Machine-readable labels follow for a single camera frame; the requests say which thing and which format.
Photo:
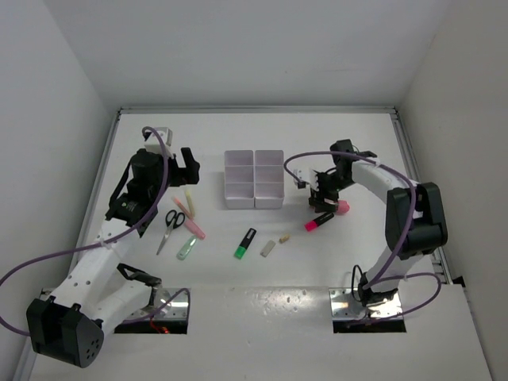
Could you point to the yellow pastel pen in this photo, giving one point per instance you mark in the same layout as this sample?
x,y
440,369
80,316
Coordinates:
x,y
190,203

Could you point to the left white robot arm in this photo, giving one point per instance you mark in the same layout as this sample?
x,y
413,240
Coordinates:
x,y
101,291

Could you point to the white organizer box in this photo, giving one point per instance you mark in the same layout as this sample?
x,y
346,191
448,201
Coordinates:
x,y
268,179
239,179

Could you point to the grey eraser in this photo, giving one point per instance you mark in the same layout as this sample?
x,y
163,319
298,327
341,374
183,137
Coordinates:
x,y
267,248

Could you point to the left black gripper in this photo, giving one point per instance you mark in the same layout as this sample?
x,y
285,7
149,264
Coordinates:
x,y
183,175

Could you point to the pink correction tape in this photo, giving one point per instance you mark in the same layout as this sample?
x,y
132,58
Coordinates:
x,y
194,229

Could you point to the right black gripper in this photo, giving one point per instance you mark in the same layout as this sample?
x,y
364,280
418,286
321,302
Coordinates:
x,y
317,198

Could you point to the right white organizer box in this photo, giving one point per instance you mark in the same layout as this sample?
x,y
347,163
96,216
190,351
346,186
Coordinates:
x,y
268,179

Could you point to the pink black highlighter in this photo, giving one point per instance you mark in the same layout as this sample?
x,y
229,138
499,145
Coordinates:
x,y
318,221

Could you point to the left white organizer box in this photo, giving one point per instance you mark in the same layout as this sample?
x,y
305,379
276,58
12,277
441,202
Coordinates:
x,y
239,179

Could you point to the pink pastel pen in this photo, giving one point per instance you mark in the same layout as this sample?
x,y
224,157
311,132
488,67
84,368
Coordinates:
x,y
183,209

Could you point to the green correction tape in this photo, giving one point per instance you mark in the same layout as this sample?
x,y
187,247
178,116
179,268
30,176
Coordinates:
x,y
187,248

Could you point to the green black highlighter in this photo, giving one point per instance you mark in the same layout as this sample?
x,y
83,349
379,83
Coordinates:
x,y
244,244

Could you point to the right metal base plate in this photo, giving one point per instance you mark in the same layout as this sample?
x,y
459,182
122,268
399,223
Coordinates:
x,y
344,307

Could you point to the metal base plate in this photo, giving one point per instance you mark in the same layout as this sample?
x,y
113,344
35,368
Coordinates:
x,y
169,304
344,307

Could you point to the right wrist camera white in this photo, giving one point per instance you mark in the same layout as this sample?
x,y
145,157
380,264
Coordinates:
x,y
304,178

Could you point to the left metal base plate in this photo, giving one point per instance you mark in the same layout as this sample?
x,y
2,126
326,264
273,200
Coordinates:
x,y
169,304

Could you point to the clear tube of colored pens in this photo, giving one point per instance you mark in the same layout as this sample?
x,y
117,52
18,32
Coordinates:
x,y
340,207

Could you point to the small tan eraser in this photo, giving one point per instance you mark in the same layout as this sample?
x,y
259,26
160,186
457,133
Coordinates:
x,y
284,238

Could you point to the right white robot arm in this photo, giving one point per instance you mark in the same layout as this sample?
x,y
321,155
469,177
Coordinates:
x,y
414,225

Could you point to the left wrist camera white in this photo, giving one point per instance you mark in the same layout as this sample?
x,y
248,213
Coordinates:
x,y
158,140

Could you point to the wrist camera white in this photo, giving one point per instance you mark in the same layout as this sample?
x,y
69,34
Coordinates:
x,y
158,140
304,178

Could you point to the black handled scissors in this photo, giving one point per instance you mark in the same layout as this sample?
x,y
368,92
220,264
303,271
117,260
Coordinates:
x,y
173,220

